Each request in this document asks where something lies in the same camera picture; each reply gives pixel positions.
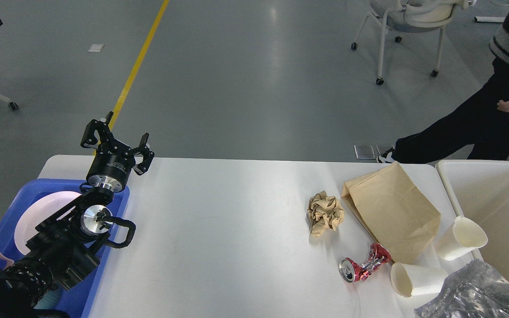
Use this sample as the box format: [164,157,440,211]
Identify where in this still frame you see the pink plate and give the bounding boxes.
[14,191,81,255]

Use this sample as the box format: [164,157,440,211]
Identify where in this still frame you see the right floor socket plate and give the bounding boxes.
[376,144,394,155]

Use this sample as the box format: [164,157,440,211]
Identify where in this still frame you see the brown paper bag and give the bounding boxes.
[342,162,441,264]

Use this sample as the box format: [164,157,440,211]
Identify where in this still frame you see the cream plastic bin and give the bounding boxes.
[436,160,509,281]

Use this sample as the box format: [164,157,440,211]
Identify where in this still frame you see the white paper cup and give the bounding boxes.
[390,262,448,298]
[434,216,489,261]

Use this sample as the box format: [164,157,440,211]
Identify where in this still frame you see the clear plastic bag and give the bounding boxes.
[414,259,509,318]

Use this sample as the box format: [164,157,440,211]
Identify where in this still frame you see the person in black trousers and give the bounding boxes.
[376,13,509,164]

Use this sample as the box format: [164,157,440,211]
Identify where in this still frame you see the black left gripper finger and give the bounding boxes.
[81,111,125,153]
[132,133,154,176]

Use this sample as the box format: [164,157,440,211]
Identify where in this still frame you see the crushed red soda can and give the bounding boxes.
[338,242,393,283]

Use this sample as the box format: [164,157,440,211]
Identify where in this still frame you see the blue plastic tray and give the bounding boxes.
[0,178,129,318]

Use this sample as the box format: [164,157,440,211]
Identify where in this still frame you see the teal HOME mug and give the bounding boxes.
[34,287,64,310]

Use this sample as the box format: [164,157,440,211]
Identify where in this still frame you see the white chair grey seat right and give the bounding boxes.
[351,0,476,85]

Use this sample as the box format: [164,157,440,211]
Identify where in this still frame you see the white stand base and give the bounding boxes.
[473,16,505,23]

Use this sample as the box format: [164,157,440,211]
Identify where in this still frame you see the floor socket plate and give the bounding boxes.
[376,144,394,155]
[354,145,376,160]

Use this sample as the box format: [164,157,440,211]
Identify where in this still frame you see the left floor socket plate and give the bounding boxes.
[354,145,376,160]

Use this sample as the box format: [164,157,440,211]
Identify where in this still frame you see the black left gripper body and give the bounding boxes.
[87,150,136,193]

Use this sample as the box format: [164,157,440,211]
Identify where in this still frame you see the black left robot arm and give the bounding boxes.
[0,111,154,318]

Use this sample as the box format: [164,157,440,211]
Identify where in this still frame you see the crumpled brown paper ball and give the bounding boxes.
[307,191,345,237]

